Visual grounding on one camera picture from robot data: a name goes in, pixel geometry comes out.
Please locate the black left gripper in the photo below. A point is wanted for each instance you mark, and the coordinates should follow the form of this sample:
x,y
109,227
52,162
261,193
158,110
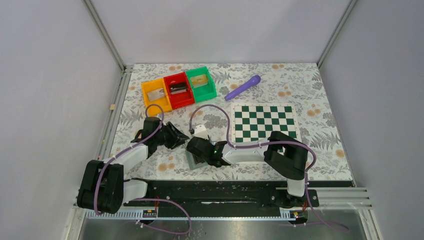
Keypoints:
x,y
177,137

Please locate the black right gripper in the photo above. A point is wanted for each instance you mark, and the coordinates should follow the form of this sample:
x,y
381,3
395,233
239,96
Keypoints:
x,y
207,140

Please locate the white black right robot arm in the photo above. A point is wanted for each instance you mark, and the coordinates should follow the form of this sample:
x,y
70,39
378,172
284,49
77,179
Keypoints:
x,y
281,152

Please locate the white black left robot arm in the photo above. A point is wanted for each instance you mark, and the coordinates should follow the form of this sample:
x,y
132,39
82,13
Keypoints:
x,y
105,186

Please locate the silver card stack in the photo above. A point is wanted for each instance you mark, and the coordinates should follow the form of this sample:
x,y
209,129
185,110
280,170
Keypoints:
x,y
156,94

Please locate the gold card stack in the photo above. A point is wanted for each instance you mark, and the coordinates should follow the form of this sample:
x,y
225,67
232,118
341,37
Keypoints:
x,y
199,80

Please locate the red plastic bin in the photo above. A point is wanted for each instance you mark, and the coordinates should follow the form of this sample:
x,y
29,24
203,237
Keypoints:
x,y
182,99

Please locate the yellow plastic bin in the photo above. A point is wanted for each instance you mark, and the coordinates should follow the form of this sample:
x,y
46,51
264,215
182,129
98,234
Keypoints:
x,y
147,86

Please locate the green white chessboard mat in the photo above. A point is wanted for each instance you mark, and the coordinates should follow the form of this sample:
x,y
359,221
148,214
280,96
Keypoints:
x,y
256,121

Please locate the green plastic bin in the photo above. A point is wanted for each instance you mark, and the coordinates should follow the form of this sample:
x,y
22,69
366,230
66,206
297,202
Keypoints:
x,y
206,92

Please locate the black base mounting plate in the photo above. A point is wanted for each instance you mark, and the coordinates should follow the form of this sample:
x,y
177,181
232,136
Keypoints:
x,y
226,198

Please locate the purple plastic tube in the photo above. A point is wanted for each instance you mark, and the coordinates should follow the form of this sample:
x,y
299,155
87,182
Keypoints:
x,y
253,81

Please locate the floral patterned tablecloth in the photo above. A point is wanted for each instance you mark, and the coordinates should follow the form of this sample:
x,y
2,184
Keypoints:
x,y
299,84

